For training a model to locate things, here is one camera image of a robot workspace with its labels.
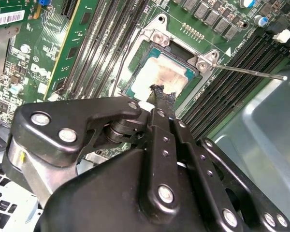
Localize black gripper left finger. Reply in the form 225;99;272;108
1;84;181;214

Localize metal locking lever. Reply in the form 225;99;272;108
210;63;288;81

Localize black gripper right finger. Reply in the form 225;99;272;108
163;92;290;232

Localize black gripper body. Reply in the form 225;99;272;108
38;147;245;232

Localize silver CPU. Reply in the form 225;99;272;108
125;47;196;107

